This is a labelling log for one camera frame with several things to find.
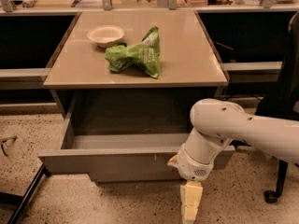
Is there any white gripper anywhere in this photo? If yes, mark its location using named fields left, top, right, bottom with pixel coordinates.
left=167, top=144, right=214, bottom=224

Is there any grey bottom drawer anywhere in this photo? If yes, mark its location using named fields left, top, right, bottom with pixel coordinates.
left=37, top=91, right=236, bottom=184

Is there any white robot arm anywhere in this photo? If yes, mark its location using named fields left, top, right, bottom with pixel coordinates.
left=167, top=99, right=299, bottom=224

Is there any green rice chip bag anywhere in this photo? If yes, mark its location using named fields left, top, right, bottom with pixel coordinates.
left=105, top=26, right=162, bottom=79

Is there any grey cabinet with counter top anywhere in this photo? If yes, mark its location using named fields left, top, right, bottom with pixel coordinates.
left=43, top=8, right=229, bottom=119

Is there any black office chair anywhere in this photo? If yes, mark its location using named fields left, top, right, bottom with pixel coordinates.
left=232, top=11, right=299, bottom=204

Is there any black metal stand leg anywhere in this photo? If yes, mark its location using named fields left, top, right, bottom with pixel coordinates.
left=0, top=164, right=50, bottom=224

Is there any white paper bowl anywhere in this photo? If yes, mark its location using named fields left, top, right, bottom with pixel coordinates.
left=87, top=25, right=124, bottom=48

